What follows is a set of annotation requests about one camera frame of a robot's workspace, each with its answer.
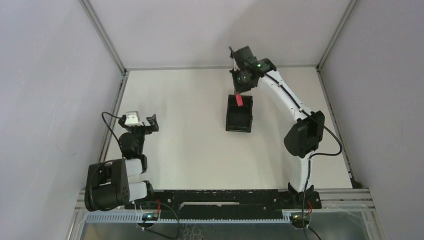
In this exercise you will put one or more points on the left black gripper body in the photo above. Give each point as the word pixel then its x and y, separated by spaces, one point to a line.
pixel 139 127

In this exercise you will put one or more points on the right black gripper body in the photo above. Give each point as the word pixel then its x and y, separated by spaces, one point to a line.
pixel 240 84

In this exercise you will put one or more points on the red handled screwdriver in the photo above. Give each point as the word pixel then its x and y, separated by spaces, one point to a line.
pixel 239 99

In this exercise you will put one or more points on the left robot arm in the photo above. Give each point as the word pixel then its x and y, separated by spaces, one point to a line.
pixel 108 184

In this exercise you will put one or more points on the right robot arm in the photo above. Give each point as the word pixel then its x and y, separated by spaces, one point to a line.
pixel 307 126

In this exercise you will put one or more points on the black plastic bin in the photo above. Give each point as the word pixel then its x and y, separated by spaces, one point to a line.
pixel 239 118

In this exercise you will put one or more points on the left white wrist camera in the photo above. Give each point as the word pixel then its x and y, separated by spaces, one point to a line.
pixel 132 119

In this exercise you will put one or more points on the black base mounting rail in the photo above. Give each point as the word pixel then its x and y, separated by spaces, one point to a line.
pixel 228 204

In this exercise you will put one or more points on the grey cable duct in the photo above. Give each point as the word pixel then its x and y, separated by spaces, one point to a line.
pixel 132 217

